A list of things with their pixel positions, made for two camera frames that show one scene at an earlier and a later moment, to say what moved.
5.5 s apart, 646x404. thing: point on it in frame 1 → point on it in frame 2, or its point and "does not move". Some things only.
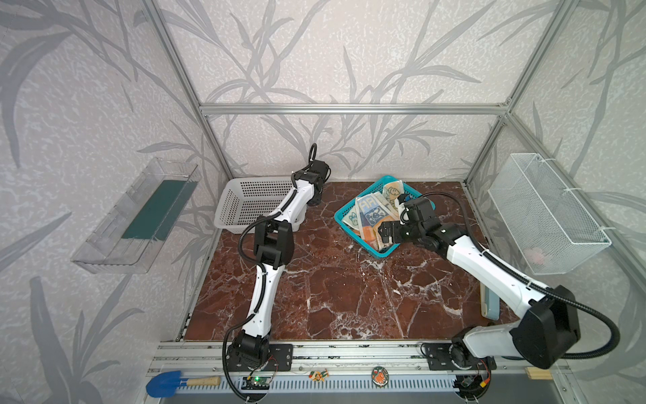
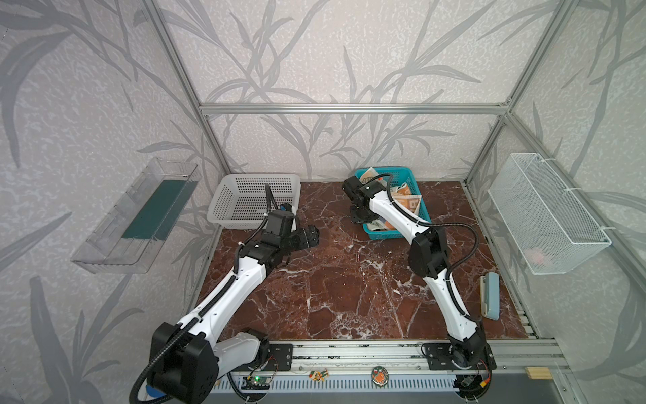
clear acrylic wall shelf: [125, 234] does not move
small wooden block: [537, 373] does not move
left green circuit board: [256, 383] does not move
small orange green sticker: [318, 376] does not move
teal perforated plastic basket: [378, 187] → [405, 177]
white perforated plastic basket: [241, 199] does not move
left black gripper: [315, 187] → [307, 237]
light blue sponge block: [489, 303] does not move
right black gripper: [392, 232] → [359, 213]
